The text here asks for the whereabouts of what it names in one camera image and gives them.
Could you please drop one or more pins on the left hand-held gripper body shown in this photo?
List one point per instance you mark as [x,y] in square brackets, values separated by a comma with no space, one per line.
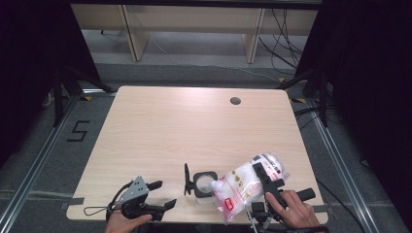
[136,191]

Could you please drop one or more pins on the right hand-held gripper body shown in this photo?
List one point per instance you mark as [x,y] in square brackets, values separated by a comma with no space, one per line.
[260,210]

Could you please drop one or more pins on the red and white sugar pouch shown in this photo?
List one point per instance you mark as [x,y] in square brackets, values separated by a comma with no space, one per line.
[236,191]

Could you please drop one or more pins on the glass jar with black lid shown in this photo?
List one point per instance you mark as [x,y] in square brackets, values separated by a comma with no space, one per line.
[197,185]

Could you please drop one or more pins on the person's right hand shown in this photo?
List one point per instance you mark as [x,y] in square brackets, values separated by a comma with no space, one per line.
[294,210]

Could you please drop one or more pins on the person's left hand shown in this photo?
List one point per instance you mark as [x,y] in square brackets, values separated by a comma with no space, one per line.
[124,224]

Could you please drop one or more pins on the yellow black tape piece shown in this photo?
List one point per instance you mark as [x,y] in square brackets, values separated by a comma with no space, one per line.
[282,79]
[299,100]

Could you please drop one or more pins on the black metal stand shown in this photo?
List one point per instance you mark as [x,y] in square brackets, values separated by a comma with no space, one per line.
[323,97]
[58,97]

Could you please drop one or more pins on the gray floor tape strip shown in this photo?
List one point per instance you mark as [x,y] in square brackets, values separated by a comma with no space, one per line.
[32,194]

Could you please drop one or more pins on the black curtain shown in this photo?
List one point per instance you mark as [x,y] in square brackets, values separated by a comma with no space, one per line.
[26,64]
[372,81]

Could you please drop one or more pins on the beige wooden desk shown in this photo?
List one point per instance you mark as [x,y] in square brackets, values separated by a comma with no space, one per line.
[136,39]

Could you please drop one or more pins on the short aluminium floor rail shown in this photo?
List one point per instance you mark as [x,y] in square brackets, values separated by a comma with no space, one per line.
[97,91]

